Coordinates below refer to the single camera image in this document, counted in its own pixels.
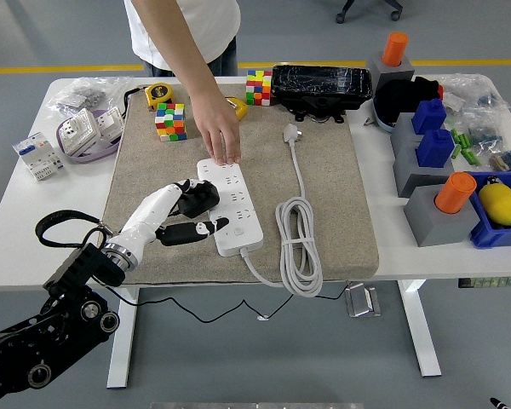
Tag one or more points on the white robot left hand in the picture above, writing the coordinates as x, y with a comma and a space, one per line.
147, 213

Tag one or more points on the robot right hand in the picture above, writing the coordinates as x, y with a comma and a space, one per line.
499, 404

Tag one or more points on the person's right hand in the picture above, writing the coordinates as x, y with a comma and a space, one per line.
219, 128

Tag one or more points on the black plug adapter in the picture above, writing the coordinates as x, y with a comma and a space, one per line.
200, 200

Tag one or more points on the white power strip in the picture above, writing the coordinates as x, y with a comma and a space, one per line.
249, 238

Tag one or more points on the person's right forearm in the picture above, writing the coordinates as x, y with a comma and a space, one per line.
183, 55

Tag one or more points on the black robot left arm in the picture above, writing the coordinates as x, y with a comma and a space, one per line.
25, 353

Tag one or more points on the multicolour puzzle cube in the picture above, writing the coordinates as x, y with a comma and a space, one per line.
257, 87
170, 123

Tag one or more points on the yellow tape measure, 5m print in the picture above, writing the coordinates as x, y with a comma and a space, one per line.
159, 93

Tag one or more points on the purple band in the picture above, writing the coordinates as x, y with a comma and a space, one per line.
89, 157

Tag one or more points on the person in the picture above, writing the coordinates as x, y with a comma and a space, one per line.
213, 30

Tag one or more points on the white table leg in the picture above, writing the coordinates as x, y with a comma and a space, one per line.
123, 353
421, 336

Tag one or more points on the black film-wrapped box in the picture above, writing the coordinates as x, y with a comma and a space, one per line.
319, 83

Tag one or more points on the grey-brown mat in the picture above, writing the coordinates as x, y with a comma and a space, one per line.
323, 170

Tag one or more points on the white circuit breaker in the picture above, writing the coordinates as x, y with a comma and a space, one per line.
38, 157

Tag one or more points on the table control panel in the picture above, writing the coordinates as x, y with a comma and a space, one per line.
489, 282

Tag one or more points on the clear bag of screws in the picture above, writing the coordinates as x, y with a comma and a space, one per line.
83, 98

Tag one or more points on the black office chair base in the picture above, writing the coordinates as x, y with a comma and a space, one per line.
340, 17

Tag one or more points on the pale blue dish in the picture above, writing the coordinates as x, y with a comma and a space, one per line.
383, 124

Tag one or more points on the blue plastic bin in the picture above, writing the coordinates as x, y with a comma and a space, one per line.
489, 238

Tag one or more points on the metal foot pedal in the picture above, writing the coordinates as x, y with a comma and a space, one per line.
362, 302

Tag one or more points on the black cloth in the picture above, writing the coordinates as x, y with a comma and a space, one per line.
396, 100

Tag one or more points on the grey two-slot holder block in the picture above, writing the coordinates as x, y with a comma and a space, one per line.
404, 157

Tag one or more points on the orange cylinder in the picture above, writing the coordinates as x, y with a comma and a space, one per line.
394, 50
453, 194

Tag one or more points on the yellow lemon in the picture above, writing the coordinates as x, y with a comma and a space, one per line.
499, 204

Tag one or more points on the blue block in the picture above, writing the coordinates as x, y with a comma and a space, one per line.
428, 117
434, 149

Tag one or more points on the small green peg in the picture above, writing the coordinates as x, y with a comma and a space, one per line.
456, 151
461, 139
474, 159
466, 155
467, 140
454, 135

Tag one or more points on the large clear plastic bag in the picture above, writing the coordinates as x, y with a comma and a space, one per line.
472, 91

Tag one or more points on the clear bag of blue parts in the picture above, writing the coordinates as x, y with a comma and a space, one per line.
485, 136

